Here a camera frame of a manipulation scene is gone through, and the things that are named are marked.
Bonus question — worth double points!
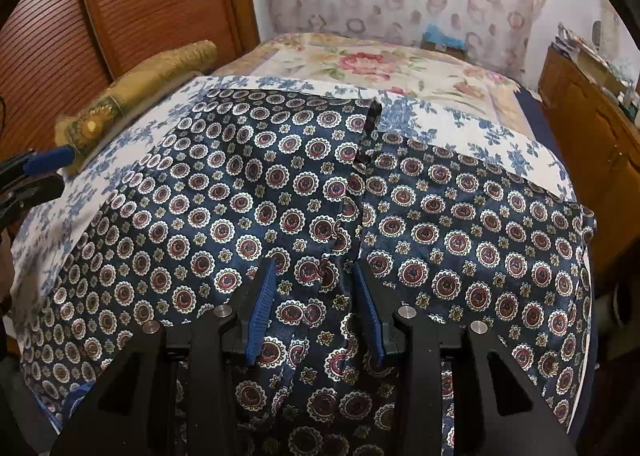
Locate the navy medallion print garment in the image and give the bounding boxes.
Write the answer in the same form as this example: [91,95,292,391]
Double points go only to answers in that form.
[19,87,599,456]

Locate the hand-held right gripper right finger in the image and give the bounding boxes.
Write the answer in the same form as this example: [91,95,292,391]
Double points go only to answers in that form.
[352,262,568,456]

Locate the blue box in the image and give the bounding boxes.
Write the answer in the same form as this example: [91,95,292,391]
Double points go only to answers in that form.
[421,24,469,60]

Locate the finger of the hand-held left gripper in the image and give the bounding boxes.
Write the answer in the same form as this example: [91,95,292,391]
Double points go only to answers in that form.
[0,145,78,180]
[0,175,66,228]

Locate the clutter on cabinet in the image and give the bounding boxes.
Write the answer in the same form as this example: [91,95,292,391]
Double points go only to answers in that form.
[551,20,640,123]

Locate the beige rose print blanket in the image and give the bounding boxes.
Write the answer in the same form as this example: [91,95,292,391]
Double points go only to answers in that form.
[214,32,527,108]

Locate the white blue floral bedsheet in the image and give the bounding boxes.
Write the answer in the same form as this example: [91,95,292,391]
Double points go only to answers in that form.
[9,75,577,289]

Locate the white round object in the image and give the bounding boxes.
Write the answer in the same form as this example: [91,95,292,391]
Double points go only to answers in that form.
[596,280,637,333]

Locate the yellow rolled pillow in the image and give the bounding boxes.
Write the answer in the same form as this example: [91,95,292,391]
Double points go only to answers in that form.
[54,39,219,163]

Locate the wooden cabinet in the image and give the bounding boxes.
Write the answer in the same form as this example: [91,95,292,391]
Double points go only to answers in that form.
[536,45,640,279]

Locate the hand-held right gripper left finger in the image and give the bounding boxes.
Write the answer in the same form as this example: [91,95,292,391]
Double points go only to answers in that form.
[50,258,279,456]

